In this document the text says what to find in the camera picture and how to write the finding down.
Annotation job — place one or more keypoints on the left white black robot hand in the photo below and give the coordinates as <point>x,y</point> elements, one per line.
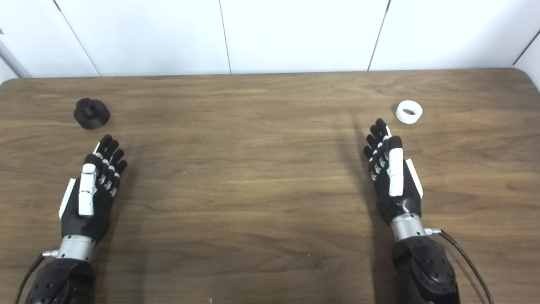
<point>89,211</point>

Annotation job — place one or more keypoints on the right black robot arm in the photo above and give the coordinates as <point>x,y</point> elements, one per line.
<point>424,270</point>

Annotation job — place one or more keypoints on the round black plastic part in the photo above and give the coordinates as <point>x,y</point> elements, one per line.
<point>92,114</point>

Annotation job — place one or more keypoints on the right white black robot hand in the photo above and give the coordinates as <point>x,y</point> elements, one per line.
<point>395,185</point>

